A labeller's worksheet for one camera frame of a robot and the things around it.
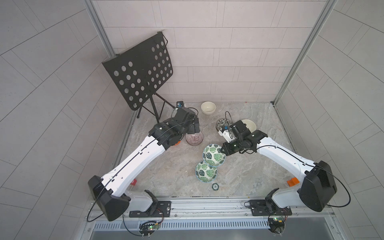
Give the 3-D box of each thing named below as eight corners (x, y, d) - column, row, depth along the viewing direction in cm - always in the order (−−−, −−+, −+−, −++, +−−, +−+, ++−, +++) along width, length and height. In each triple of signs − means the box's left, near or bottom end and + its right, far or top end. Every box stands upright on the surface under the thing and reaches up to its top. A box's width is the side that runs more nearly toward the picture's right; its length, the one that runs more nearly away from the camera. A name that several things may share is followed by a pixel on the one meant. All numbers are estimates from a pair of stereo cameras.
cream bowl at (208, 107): (200, 115, 110) (200, 111, 107) (200, 105, 117) (200, 101, 114) (216, 115, 110) (216, 111, 107) (215, 105, 117) (215, 101, 114)
